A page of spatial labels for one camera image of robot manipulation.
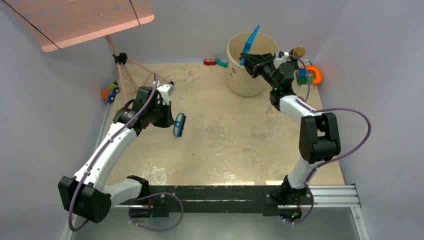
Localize orange green toy block set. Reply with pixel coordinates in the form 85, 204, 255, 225
295, 65, 324, 86

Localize black microphone stand gold mic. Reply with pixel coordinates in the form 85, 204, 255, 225
288, 46, 306, 60

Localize pink music stand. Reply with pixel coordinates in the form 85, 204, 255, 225
0, 0, 155, 103

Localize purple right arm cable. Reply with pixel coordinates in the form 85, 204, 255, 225
288, 54, 373, 186

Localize aluminium frame rail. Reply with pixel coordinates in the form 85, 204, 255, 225
59, 99, 370, 240

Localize blue plastic dustpan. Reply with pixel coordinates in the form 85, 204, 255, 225
242, 24, 260, 54

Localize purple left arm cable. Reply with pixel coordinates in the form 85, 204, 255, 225
67, 72, 160, 233

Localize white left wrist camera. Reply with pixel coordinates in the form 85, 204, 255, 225
156, 83, 174, 106

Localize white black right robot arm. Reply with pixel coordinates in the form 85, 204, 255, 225
240, 52, 341, 205

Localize teal curved toy piece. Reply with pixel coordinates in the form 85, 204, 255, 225
215, 58, 228, 68

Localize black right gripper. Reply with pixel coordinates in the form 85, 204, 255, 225
239, 53, 280, 90

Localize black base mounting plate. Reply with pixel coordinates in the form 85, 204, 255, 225
125, 185, 314, 221

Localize cream round bucket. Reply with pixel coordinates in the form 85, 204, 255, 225
227, 31, 279, 97

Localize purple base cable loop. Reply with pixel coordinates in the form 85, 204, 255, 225
128, 192, 184, 232

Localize orange blue toy car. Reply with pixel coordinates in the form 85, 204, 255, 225
101, 83, 120, 103

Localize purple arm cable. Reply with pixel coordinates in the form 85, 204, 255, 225
67, 72, 160, 233
288, 54, 373, 186

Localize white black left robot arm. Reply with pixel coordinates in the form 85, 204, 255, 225
58, 83, 174, 223

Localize blue hand brush black bristles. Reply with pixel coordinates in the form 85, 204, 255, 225
173, 112, 186, 138

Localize red toy block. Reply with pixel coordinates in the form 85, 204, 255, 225
203, 59, 217, 66

